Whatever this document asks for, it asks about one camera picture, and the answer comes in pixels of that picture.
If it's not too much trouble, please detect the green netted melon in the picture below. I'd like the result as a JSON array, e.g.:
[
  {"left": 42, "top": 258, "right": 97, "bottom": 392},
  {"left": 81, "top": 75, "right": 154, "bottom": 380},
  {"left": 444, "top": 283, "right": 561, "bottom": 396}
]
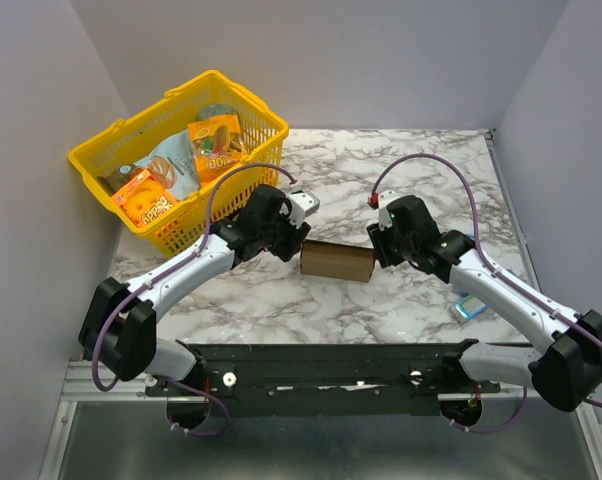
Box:
[{"left": 196, "top": 102, "right": 236, "bottom": 121}]

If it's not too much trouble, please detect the orange scrub daddy sponge box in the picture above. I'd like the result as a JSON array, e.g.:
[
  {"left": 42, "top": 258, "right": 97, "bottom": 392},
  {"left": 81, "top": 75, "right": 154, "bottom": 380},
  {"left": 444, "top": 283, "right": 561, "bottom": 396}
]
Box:
[{"left": 112, "top": 169, "right": 178, "bottom": 228}]

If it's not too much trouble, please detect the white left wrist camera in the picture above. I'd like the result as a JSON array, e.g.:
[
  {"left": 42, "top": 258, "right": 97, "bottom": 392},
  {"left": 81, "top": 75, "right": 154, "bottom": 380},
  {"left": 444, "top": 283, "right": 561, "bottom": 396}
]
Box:
[{"left": 287, "top": 190, "right": 320, "bottom": 229}]

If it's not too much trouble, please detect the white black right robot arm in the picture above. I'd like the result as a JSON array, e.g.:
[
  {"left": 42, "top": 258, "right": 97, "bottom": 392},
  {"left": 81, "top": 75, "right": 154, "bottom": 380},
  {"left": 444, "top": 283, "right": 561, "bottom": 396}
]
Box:
[{"left": 367, "top": 191, "right": 602, "bottom": 412}]

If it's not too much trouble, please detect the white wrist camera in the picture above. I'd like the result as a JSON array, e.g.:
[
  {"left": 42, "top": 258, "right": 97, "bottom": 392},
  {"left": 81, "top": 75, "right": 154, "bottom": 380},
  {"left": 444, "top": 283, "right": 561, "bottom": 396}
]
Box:
[
  {"left": 370, "top": 190, "right": 399, "bottom": 231},
  {"left": 287, "top": 190, "right": 320, "bottom": 229}
]

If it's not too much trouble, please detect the orange mango gummy bag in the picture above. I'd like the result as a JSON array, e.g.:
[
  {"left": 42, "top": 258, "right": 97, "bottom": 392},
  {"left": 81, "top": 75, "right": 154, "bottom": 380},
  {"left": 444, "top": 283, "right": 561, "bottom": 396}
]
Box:
[{"left": 187, "top": 114, "right": 247, "bottom": 186}]

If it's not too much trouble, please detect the yellow plastic shopping basket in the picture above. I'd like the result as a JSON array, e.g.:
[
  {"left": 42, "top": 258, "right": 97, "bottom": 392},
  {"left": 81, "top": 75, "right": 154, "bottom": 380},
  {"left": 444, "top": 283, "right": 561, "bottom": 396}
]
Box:
[{"left": 68, "top": 70, "right": 289, "bottom": 257}]

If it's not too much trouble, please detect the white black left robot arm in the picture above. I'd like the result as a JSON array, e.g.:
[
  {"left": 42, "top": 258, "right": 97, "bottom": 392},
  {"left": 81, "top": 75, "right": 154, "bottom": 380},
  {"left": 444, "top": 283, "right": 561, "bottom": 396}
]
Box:
[{"left": 79, "top": 185, "right": 320, "bottom": 395}]

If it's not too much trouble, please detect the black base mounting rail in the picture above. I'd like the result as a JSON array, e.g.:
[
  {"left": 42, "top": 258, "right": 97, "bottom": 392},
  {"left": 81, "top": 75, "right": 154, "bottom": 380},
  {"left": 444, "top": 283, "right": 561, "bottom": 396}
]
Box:
[{"left": 135, "top": 344, "right": 500, "bottom": 419}]

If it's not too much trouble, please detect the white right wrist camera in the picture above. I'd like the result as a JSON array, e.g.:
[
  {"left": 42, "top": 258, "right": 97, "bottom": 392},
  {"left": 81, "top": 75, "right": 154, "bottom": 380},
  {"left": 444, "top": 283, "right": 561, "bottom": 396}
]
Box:
[{"left": 370, "top": 190, "right": 399, "bottom": 231}]

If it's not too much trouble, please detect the light blue cassava chips bag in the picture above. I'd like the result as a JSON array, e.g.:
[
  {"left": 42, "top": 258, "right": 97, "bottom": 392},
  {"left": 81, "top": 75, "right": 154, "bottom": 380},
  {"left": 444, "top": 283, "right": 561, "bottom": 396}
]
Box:
[{"left": 100, "top": 130, "right": 203, "bottom": 202}]

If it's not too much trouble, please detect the brown cardboard box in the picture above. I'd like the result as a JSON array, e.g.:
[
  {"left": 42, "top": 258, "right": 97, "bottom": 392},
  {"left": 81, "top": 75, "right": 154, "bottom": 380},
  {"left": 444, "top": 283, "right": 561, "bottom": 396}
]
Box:
[{"left": 300, "top": 240, "right": 375, "bottom": 283}]

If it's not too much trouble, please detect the small blue white packet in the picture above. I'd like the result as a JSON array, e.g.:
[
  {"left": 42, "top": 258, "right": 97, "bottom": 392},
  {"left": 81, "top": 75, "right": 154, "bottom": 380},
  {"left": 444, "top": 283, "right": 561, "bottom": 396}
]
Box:
[{"left": 450, "top": 295, "right": 487, "bottom": 323}]

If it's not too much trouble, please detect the aluminium extrusion frame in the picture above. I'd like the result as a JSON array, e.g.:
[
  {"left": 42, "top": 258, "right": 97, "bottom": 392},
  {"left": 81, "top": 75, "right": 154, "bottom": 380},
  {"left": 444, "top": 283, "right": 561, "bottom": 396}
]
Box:
[{"left": 36, "top": 359, "right": 152, "bottom": 480}]

